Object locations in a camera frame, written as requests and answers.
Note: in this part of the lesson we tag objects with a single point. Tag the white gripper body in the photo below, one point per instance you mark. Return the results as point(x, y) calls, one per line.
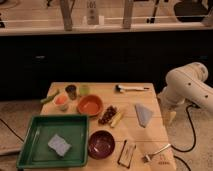
point(167, 109)

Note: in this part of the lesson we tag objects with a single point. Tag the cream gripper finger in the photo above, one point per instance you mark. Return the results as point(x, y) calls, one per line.
point(170, 117)

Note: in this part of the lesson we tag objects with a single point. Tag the grey blue towel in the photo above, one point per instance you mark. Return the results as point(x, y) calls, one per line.
point(144, 115)

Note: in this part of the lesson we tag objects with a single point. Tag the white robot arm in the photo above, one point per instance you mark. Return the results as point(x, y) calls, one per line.
point(185, 83)

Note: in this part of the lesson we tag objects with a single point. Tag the dark red bowl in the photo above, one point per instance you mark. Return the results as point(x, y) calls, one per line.
point(101, 144)

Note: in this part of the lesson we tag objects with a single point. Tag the small bowl with orange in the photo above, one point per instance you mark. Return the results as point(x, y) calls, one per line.
point(61, 102)

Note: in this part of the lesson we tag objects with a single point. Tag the yellow corn cob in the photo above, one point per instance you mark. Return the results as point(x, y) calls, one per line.
point(116, 119)

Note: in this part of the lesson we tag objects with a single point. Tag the silver fork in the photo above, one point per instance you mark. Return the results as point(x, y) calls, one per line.
point(148, 157)

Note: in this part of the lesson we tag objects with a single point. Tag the bunch of dark grapes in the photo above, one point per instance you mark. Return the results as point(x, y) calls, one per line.
point(108, 114)

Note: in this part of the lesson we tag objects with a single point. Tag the black framed small card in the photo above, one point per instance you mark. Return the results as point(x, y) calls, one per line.
point(126, 154)

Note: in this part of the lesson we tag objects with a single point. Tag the light green cup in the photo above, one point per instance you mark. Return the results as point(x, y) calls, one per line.
point(84, 90)

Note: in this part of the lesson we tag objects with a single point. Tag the dark brown cup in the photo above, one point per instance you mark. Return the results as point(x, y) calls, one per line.
point(71, 91)

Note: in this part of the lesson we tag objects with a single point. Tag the blue grey sponge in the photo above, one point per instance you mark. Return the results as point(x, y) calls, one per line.
point(59, 145)

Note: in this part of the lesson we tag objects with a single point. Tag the green plastic tray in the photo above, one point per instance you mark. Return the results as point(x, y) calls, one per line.
point(36, 153)

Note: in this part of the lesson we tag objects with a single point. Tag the white handled brush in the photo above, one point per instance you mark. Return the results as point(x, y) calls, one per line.
point(122, 88)

